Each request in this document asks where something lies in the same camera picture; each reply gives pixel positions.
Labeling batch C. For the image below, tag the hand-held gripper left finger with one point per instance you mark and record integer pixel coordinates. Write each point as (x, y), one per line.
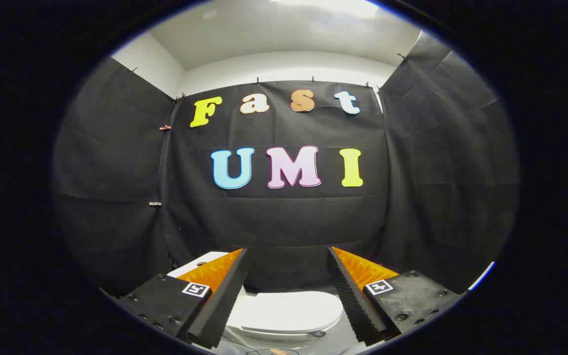
(222, 301)

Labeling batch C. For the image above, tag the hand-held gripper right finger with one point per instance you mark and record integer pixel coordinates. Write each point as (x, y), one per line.
(350, 301)

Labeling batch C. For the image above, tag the white toilet lid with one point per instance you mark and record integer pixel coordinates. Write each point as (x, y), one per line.
(294, 309)

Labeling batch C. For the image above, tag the white ceramic toilet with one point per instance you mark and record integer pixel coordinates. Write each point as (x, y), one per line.
(195, 264)

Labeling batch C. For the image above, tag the black backdrop cloth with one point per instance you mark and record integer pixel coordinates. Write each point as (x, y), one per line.
(284, 222)

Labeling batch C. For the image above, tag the row of small dark clips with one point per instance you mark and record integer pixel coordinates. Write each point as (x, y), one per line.
(258, 80)

